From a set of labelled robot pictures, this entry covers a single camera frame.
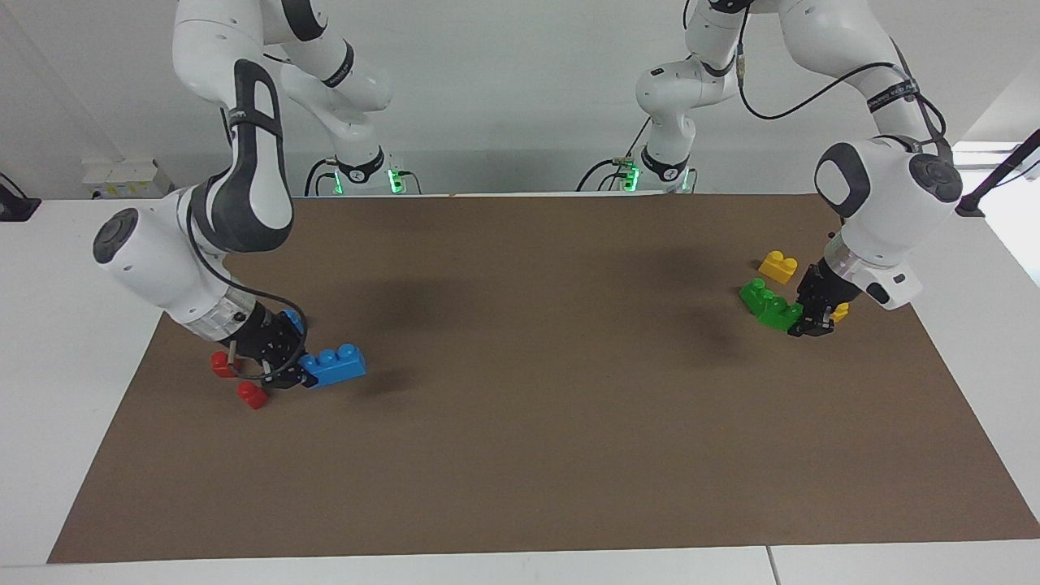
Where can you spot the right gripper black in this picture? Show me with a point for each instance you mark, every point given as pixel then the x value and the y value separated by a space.
pixel 272 337

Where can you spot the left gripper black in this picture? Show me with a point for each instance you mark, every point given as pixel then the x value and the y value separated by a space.
pixel 825 288

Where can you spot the green two-stud brick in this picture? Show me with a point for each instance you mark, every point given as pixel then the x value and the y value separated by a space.
pixel 754 294
pixel 778 314

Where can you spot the blue three-stud brick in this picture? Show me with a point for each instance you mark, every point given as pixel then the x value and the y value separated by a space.
pixel 337 367
pixel 294 319

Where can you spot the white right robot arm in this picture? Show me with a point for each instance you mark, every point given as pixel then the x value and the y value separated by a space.
pixel 154 260

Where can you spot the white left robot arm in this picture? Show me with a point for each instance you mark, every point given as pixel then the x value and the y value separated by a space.
pixel 886 203

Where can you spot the yellow two-stud brick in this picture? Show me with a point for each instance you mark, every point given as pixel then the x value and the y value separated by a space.
pixel 777 266
pixel 842 312

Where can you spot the red one-stud brick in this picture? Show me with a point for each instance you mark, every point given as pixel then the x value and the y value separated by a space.
pixel 221 364
pixel 253 396

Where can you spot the brown table mat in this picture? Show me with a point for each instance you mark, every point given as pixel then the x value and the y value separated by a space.
pixel 520 422

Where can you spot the white cardboard box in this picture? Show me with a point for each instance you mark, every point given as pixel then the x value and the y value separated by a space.
pixel 126 179

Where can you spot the black camera stand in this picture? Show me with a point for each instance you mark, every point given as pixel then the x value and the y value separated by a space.
pixel 967 205

